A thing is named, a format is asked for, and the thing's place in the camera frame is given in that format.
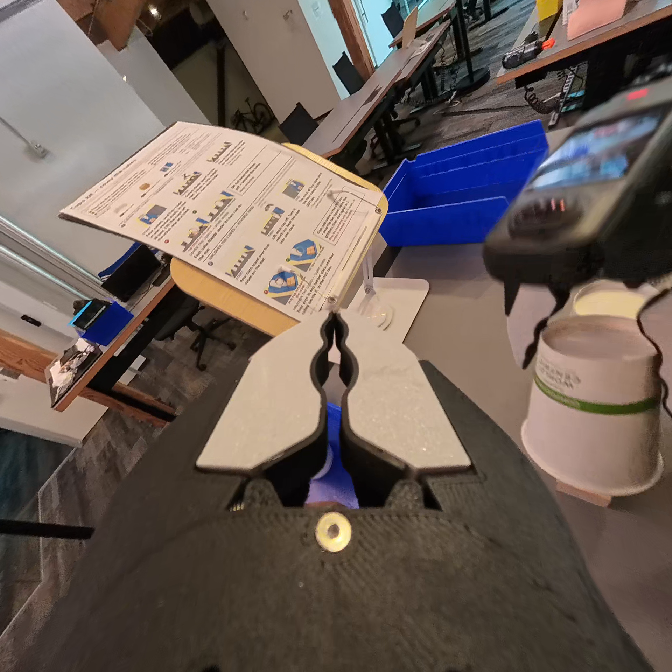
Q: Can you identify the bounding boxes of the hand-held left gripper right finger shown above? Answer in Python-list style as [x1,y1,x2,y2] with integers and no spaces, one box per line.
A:
[336,312,473,478]

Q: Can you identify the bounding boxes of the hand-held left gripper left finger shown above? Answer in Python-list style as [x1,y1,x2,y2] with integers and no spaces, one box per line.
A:
[196,312,337,478]

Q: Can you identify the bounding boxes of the grey desk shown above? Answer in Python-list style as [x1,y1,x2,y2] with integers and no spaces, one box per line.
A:
[341,126,672,672]

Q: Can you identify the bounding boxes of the wooden desk with clutter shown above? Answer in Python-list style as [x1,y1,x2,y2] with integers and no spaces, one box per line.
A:
[496,0,672,86]

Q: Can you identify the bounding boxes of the wooden desk with black legs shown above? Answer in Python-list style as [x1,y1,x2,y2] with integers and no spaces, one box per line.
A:
[50,273,176,421]

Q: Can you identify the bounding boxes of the long wooden desk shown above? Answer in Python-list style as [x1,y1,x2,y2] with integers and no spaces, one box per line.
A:
[303,21,453,163]

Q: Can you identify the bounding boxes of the black office chair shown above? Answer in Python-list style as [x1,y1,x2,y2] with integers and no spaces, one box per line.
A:
[155,296,238,371]

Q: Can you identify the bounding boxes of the wooden document board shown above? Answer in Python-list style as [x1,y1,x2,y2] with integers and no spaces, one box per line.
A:
[170,143,389,337]

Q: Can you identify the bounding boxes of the white stand base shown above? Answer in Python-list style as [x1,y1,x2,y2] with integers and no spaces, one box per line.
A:
[346,277,430,333]

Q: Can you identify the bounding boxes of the power strip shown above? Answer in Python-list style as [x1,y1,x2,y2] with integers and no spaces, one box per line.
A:
[548,63,587,128]

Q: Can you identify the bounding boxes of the large blue plastic bin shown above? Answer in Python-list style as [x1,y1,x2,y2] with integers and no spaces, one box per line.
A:
[379,120,549,247]

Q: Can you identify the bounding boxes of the black device with orange tip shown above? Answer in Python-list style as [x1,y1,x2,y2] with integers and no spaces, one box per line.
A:
[501,38,556,69]

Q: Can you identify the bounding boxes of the small blue bin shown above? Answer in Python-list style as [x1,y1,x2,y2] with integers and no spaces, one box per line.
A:
[68,298,134,347]

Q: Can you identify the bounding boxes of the black laptop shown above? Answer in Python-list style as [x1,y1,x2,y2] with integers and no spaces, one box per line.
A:
[101,244,163,303]

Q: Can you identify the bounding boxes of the green striped white paper cup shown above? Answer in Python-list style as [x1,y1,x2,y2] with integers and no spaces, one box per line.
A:
[521,315,665,497]

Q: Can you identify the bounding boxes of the pink paper sheet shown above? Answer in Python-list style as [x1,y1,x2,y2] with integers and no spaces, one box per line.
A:
[567,0,629,41]

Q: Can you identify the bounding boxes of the printed instruction sheet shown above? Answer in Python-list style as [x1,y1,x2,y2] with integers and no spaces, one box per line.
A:
[59,122,382,322]

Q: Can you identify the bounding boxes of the black bicycle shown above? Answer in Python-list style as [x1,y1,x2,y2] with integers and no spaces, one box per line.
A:
[231,100,275,133]

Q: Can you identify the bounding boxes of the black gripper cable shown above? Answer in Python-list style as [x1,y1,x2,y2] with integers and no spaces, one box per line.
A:
[636,291,672,418]

